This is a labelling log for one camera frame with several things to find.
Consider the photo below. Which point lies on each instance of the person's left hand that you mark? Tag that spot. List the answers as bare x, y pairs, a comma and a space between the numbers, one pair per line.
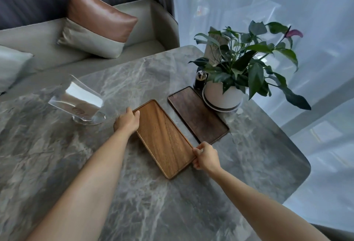
126, 122

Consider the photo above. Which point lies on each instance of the person's right hand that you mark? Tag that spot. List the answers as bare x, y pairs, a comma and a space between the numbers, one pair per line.
206, 158

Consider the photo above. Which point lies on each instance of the person's right thumb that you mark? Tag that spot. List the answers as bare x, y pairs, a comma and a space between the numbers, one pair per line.
197, 153

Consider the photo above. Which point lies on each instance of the person's left thumb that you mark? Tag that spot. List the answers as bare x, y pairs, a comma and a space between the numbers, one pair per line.
137, 116

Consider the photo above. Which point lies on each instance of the light brown wooden tray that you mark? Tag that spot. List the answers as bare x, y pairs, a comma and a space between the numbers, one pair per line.
163, 140

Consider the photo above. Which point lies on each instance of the person's right forearm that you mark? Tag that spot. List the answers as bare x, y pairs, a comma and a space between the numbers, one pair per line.
265, 207

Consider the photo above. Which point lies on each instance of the person's left forearm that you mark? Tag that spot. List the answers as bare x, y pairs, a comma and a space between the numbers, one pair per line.
80, 185

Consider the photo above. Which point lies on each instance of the dark brown wooden tray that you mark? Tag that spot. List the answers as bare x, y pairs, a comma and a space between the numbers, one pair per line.
197, 114

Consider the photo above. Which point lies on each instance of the clear acrylic sign holder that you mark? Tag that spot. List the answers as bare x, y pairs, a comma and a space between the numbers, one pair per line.
78, 102

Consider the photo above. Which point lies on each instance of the white plant pot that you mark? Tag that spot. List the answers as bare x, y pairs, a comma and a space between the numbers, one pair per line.
223, 94

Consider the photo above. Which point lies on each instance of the black pepper grinder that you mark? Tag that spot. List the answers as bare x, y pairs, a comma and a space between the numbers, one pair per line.
200, 79

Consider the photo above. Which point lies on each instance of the grey-green sofa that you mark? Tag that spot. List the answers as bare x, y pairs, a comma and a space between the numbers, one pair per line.
91, 41

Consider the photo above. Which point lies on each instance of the brown and beige cushion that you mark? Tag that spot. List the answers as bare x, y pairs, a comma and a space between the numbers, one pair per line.
96, 22

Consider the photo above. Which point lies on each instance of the white sheer curtain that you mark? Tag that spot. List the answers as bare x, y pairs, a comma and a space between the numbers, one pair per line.
273, 83

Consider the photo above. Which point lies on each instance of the green potted plant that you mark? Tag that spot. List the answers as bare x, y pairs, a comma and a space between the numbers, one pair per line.
249, 61

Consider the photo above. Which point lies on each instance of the pale grey cushion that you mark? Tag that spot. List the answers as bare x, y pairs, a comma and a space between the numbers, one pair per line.
12, 66

